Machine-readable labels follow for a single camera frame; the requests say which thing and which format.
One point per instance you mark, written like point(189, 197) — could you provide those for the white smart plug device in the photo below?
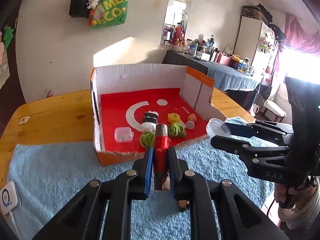
point(10, 198)

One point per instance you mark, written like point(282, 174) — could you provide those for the pink curtain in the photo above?
point(299, 39)

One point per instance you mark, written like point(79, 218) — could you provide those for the clear round plastic lid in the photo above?
point(217, 127)

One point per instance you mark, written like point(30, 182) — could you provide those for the yellow bottle cap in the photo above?
point(173, 118)

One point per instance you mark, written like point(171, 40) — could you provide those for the blue cloth covered table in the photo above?
point(225, 78)

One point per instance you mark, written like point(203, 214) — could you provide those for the red plush toy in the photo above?
point(178, 37)

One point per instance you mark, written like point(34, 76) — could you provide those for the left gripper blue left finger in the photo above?
point(148, 164)

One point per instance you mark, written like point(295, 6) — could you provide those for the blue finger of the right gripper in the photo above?
point(266, 130)
point(232, 146)

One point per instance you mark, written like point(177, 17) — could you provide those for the person's right hand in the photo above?
point(304, 195)

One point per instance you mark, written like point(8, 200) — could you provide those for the black bag on wall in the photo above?
point(83, 2)

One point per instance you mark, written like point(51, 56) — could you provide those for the light blue towel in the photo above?
point(67, 194)

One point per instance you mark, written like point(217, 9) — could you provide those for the orange white cardboard box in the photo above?
point(129, 100)

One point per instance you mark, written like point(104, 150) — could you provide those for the clear small plastic box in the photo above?
point(123, 134)

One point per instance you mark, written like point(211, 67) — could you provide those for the red thread spool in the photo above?
point(161, 159)

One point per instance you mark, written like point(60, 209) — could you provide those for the green tote bag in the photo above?
point(108, 13)

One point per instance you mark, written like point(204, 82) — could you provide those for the white wardrobe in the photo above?
point(256, 41)

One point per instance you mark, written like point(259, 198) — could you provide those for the white plush keychain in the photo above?
point(91, 4)

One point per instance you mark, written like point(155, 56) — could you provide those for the blonde doll figurine pink dress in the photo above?
point(190, 124)

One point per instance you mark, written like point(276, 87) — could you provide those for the wall mirror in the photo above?
point(177, 14)

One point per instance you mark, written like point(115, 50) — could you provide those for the small tag on table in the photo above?
point(23, 120)

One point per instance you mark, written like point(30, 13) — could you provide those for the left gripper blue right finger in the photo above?
point(173, 170)

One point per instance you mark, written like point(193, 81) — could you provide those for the green yarn ball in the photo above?
point(176, 130)
point(147, 139)

